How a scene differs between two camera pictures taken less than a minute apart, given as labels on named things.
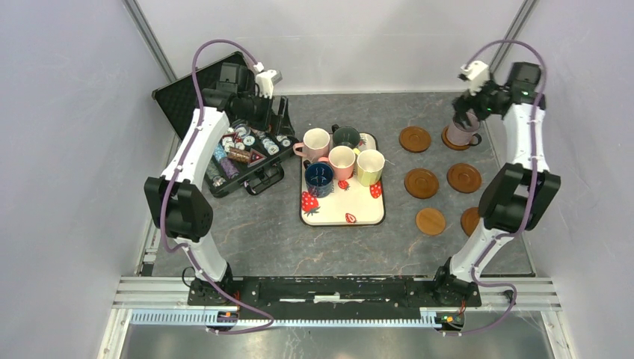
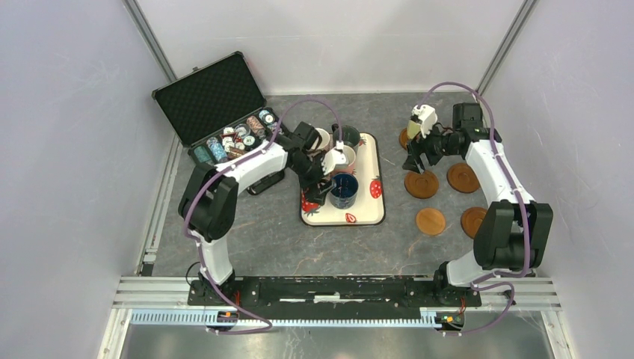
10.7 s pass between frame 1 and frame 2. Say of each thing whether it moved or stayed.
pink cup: stayed
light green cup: moved
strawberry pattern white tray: stayed
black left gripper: moved
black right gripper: moved
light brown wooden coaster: stayed
